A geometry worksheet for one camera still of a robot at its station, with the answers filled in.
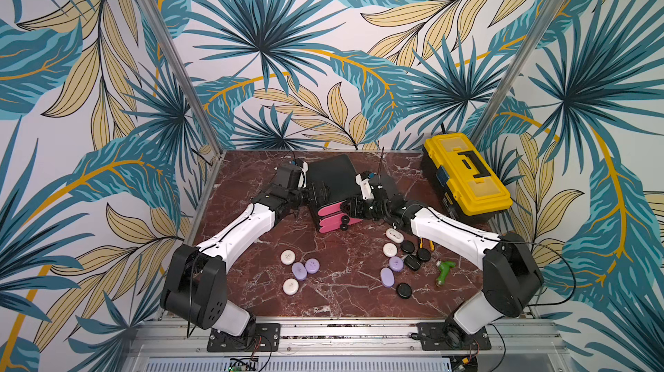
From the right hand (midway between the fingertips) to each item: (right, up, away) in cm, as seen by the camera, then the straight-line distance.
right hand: (343, 205), depth 84 cm
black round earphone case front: (+19, -26, -3) cm, 33 cm away
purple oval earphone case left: (-14, -21, 0) cm, 26 cm away
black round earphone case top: (+23, -15, +6) cm, 28 cm away
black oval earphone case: (+23, -20, +3) cm, 31 cm away
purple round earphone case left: (-10, -20, +2) cm, 23 cm away
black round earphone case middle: (+28, -17, +4) cm, 33 cm away
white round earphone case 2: (-19, -18, +4) cm, 26 cm away
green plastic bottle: (+33, -22, +2) cm, 40 cm away
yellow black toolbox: (+42, +5, +2) cm, 43 cm away
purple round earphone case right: (+18, -20, +2) cm, 27 cm away
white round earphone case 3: (-17, -25, -2) cm, 30 cm away
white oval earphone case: (+19, -12, +9) cm, 24 cm away
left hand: (-8, +4, +1) cm, 9 cm away
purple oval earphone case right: (+14, -23, 0) cm, 27 cm away
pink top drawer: (-4, -1, -2) cm, 4 cm away
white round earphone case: (+17, -16, +6) cm, 24 cm away
